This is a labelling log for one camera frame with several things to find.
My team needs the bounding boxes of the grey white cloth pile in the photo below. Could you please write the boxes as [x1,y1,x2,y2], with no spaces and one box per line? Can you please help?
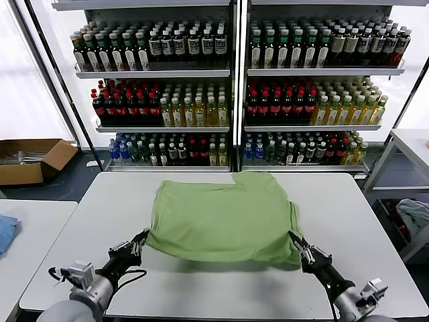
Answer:
[395,198,429,239]

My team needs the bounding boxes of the open cardboard box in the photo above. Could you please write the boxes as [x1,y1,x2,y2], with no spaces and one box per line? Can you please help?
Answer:
[0,138,80,186]

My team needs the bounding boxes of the red item in crate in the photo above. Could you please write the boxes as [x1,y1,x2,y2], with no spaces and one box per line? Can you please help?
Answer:
[390,207,408,235]

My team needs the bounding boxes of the green polo shirt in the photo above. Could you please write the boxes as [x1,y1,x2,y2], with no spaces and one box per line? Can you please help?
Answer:
[144,170,304,268]

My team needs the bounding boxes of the dark tea bottle green label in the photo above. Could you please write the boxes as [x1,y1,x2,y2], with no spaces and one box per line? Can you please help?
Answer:
[95,32,111,72]
[109,32,124,72]
[304,29,318,70]
[263,29,276,70]
[290,29,304,70]
[72,35,87,72]
[122,32,137,71]
[316,29,330,70]
[249,29,263,70]
[135,31,151,71]
[83,33,99,72]
[276,29,290,70]

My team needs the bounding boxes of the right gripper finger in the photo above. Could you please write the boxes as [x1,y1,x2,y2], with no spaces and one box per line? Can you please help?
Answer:
[300,236,333,262]
[288,230,311,266]

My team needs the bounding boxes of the grey parts in cardboard box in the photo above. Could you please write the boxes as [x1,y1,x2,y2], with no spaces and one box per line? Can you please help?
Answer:
[0,150,46,166]

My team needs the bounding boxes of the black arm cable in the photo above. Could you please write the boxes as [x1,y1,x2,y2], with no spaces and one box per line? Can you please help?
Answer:
[326,284,339,321]
[112,267,148,291]

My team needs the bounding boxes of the grey metal shelf rack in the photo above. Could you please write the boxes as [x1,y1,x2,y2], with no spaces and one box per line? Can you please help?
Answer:
[239,0,408,174]
[50,0,235,174]

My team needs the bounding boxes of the yellow tea bottle white cap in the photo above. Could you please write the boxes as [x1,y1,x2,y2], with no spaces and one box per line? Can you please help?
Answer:
[160,97,173,127]
[217,95,229,127]
[371,95,389,126]
[311,95,329,126]
[194,96,206,127]
[171,97,184,127]
[348,95,365,126]
[336,95,353,126]
[183,96,196,127]
[360,95,377,126]
[324,95,341,126]
[206,96,218,127]

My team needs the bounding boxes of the dark drink bottle white label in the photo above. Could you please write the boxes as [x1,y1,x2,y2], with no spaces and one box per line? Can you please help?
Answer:
[161,30,175,63]
[383,28,400,66]
[200,29,215,63]
[357,28,373,66]
[395,28,412,66]
[214,28,227,63]
[370,28,386,66]
[148,30,162,63]
[173,29,187,63]
[187,29,201,63]

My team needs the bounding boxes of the folded blue cloth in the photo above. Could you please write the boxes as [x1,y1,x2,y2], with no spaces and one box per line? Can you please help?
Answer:
[0,214,21,258]

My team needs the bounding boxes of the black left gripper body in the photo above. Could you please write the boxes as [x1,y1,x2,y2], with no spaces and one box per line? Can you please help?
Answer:
[99,248,142,286]

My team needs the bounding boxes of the grey metal frame table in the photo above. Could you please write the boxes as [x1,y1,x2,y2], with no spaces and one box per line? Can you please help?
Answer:
[363,129,429,202]

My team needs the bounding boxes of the black slanted pole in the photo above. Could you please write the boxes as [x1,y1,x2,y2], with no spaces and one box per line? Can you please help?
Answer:
[385,62,429,145]
[25,0,105,172]

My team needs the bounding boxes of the cola bottle red cap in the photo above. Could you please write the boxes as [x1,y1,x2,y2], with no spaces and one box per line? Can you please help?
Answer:
[257,89,271,123]
[137,92,150,125]
[281,89,294,123]
[126,92,139,125]
[91,89,105,125]
[246,89,259,123]
[269,89,282,123]
[114,92,127,125]
[103,91,117,125]
[292,89,305,123]
[148,92,162,125]
[303,89,317,123]

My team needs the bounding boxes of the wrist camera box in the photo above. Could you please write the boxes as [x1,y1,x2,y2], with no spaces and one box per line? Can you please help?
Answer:
[359,276,389,313]
[48,260,97,289]

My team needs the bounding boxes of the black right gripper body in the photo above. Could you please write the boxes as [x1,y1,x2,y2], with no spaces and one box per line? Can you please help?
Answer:
[301,252,355,298]

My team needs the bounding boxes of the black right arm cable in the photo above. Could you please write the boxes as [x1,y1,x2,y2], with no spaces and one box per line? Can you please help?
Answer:
[326,284,339,321]

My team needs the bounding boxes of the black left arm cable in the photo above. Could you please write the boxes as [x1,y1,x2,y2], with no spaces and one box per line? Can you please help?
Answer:
[112,267,148,291]

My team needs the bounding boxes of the dark bottle beige label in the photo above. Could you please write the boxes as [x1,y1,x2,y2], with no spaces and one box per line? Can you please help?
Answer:
[330,28,346,66]
[343,28,359,66]

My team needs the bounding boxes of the small cola bottle red label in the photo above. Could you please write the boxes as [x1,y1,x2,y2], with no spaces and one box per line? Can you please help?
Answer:
[336,138,349,164]
[199,139,210,166]
[325,139,337,164]
[188,139,200,166]

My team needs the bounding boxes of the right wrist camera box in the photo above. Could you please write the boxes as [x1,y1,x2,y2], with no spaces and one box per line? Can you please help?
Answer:
[359,276,389,313]

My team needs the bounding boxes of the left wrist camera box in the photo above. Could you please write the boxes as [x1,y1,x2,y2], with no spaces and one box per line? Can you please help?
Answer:
[48,260,97,289]

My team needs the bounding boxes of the black storage crate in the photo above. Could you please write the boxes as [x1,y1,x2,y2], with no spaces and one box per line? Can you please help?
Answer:
[372,198,412,251]

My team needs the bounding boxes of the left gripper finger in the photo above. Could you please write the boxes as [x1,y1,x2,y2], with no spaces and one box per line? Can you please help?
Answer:
[107,229,150,253]
[132,236,149,258]

